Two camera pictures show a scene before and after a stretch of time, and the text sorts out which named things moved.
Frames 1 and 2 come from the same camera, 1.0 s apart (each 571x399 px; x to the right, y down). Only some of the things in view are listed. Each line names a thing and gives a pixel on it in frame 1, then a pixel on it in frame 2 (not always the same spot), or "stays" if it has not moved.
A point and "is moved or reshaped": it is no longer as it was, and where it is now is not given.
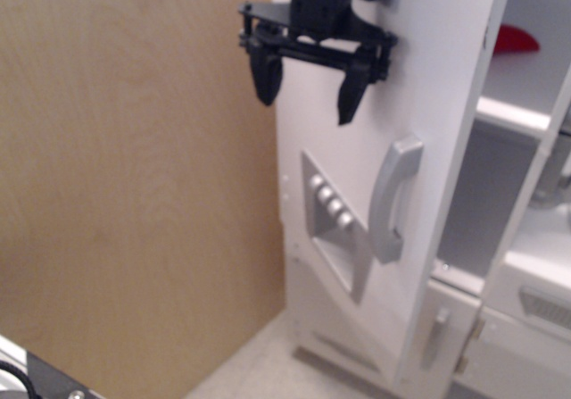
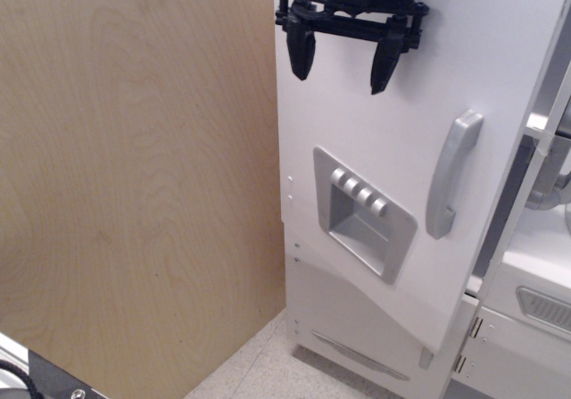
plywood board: (141, 223) stays
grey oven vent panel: (546, 305) stays
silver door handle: (401, 161) -> (464, 137)
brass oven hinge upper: (477, 328) stays
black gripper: (320, 24) -> (349, 4)
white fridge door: (374, 205) is moved or reshaped
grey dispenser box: (337, 231) -> (362, 216)
